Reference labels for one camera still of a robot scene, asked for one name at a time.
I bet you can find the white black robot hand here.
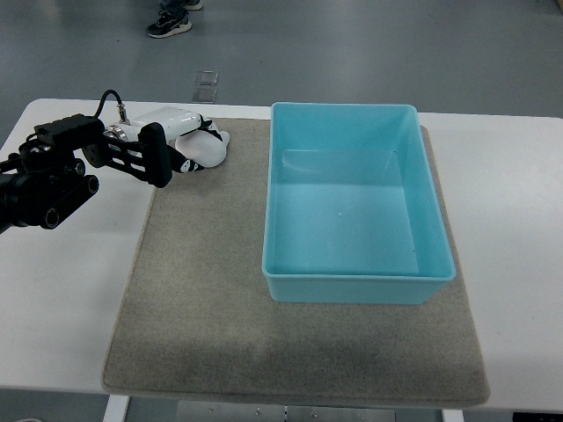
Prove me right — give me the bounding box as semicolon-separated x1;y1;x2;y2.
106;106;221;173

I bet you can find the white plush toy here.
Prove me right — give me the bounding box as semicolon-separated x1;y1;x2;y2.
175;130;230;168

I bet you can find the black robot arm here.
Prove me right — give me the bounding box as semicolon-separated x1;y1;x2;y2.
1;114;172;231

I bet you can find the blue plastic box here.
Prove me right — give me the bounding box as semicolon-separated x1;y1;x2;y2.
262;102;457;305

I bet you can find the black sneaker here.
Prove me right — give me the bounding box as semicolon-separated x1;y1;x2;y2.
146;10;192;39

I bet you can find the grey felt mat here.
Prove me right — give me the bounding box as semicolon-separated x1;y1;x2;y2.
101;119;490;408

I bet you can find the white table leg left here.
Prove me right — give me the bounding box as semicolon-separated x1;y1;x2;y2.
102;395;130;422

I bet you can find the metal table crossbar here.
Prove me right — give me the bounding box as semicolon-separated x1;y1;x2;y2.
175;401;397;422

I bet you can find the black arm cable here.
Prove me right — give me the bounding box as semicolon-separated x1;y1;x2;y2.
93;89;131;125

